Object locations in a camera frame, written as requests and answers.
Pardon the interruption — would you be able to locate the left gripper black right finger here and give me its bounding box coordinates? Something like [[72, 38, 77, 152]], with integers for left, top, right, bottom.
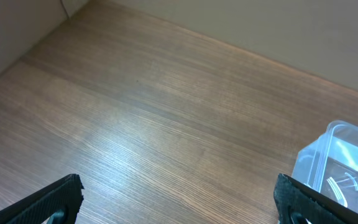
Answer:
[[273, 173, 358, 224]]

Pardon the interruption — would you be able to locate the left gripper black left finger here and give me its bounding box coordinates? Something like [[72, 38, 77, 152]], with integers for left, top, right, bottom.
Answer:
[[0, 174, 84, 224]]

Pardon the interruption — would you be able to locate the clear container, left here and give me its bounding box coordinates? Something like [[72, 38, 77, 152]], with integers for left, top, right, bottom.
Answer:
[[291, 120, 358, 213]]

